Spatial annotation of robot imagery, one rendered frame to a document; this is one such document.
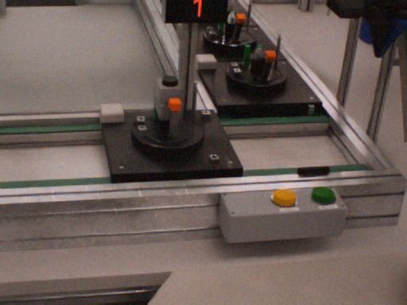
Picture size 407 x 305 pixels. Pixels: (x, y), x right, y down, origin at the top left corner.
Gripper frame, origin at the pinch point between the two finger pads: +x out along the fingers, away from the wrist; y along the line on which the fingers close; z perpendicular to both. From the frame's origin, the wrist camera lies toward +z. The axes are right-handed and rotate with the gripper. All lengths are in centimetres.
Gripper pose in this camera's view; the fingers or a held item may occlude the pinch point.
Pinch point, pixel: (381, 36)
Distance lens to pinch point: 115.0
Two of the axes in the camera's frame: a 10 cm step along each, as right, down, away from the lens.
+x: -0.6, 8.7, 4.9
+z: -1.6, -4.9, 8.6
